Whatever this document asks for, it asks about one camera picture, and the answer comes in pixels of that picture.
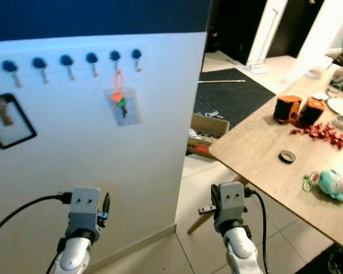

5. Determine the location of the light green carabiner loop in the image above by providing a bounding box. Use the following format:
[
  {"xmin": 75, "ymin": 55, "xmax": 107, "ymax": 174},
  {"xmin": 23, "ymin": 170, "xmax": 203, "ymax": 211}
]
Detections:
[{"xmin": 302, "ymin": 173, "xmax": 322, "ymax": 192}]

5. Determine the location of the teal plush toy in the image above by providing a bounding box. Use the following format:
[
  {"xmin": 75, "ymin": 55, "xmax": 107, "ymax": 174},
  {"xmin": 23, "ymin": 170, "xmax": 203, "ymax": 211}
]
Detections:
[{"xmin": 314, "ymin": 169, "xmax": 343, "ymax": 203}]

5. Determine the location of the open cardboard box with parts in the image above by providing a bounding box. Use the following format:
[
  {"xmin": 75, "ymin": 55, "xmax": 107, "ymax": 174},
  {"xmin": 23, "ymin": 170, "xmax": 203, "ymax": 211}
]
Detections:
[{"xmin": 186, "ymin": 112, "xmax": 230, "ymax": 159}]

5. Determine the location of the black tape roll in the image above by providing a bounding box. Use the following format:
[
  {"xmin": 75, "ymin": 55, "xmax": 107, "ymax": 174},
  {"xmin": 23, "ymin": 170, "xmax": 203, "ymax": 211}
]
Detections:
[{"xmin": 278, "ymin": 150, "xmax": 297, "ymax": 164}]

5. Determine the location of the clear plastic card holder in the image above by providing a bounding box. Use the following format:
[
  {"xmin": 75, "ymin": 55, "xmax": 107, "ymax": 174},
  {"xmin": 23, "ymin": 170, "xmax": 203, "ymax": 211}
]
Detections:
[{"xmin": 104, "ymin": 87, "xmax": 143, "ymax": 127}]

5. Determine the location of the green headed key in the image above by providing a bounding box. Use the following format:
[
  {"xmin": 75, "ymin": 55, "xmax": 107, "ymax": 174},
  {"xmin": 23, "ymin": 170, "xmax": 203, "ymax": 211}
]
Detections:
[{"xmin": 118, "ymin": 98, "xmax": 129, "ymax": 119}]

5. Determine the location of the black floor rug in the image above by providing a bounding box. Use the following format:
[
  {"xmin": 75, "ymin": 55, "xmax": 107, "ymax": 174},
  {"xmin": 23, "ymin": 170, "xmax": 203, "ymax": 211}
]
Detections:
[{"xmin": 193, "ymin": 68, "xmax": 281, "ymax": 129}]

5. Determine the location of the large orange black speaker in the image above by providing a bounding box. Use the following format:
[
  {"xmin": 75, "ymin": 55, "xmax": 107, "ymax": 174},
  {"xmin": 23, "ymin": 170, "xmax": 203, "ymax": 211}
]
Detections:
[{"xmin": 273, "ymin": 94, "xmax": 304, "ymax": 124}]

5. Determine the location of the black framed card holder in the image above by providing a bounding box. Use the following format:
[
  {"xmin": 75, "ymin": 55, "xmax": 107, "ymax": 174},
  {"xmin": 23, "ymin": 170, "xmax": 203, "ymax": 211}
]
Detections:
[{"xmin": 0, "ymin": 93, "xmax": 37, "ymax": 150}]

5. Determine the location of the pile of red wrapped candies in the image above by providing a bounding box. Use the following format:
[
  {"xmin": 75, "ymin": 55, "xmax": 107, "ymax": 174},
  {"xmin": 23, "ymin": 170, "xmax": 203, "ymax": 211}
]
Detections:
[{"xmin": 290, "ymin": 122, "xmax": 343, "ymax": 151}]

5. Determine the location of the small orange black speaker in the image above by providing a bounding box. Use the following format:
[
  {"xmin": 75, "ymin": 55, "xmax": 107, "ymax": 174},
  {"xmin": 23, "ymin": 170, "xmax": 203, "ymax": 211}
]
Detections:
[{"xmin": 299, "ymin": 97, "xmax": 326, "ymax": 126}]

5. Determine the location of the white floor stand with pole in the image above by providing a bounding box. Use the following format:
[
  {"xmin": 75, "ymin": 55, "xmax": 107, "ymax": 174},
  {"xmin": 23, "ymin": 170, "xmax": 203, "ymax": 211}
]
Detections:
[{"xmin": 242, "ymin": 6, "xmax": 281, "ymax": 75}]

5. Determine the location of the brass key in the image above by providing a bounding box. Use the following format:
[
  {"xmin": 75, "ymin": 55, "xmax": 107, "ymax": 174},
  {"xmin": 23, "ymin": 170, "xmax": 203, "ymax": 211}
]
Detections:
[{"xmin": 0, "ymin": 97, "xmax": 13, "ymax": 126}]

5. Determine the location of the white patterned plate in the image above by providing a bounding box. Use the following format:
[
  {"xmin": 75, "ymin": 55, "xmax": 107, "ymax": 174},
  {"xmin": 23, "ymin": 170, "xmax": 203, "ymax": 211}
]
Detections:
[{"xmin": 325, "ymin": 96, "xmax": 343, "ymax": 120}]

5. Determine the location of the white tape roll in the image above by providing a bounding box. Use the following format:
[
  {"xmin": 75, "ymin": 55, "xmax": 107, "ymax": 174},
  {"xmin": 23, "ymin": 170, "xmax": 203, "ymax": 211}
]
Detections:
[{"xmin": 306, "ymin": 68, "xmax": 324, "ymax": 79}]

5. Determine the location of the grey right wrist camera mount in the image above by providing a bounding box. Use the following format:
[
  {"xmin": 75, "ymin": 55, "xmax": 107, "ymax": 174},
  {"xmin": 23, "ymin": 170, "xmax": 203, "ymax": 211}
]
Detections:
[{"xmin": 217, "ymin": 182, "xmax": 248, "ymax": 230}]

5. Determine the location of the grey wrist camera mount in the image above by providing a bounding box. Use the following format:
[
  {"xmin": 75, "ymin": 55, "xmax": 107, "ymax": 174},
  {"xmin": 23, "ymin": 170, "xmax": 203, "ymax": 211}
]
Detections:
[
  {"xmin": 217, "ymin": 182, "xmax": 248, "ymax": 230},
  {"xmin": 66, "ymin": 187, "xmax": 102, "ymax": 240}
]

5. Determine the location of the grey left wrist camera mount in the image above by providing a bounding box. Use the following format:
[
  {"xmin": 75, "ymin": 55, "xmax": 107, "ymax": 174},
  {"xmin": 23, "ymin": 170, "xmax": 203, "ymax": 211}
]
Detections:
[{"xmin": 66, "ymin": 187, "xmax": 102, "ymax": 240}]

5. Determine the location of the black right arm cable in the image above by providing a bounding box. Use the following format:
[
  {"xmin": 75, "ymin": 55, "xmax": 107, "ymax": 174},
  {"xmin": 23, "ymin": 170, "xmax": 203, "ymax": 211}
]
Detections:
[{"xmin": 245, "ymin": 188, "xmax": 269, "ymax": 274}]

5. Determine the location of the orange cord loop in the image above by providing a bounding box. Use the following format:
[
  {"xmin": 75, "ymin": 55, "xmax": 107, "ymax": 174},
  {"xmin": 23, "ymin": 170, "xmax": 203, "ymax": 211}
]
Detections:
[{"xmin": 111, "ymin": 71, "xmax": 125, "ymax": 104}]

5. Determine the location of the long handled broom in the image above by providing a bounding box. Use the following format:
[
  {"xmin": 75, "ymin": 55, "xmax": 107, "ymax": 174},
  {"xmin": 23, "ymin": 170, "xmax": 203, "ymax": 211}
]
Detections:
[{"xmin": 198, "ymin": 79, "xmax": 246, "ymax": 84}]

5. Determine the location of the blue wall hook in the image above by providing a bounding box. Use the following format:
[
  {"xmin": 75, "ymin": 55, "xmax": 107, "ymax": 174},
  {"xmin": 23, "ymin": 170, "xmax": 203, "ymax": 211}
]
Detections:
[
  {"xmin": 110, "ymin": 50, "xmax": 122, "ymax": 72},
  {"xmin": 60, "ymin": 54, "xmax": 75, "ymax": 82},
  {"xmin": 131, "ymin": 49, "xmax": 143, "ymax": 72},
  {"xmin": 86, "ymin": 52, "xmax": 99, "ymax": 78},
  {"xmin": 2, "ymin": 59, "xmax": 22, "ymax": 89},
  {"xmin": 32, "ymin": 56, "xmax": 49, "ymax": 85}
]

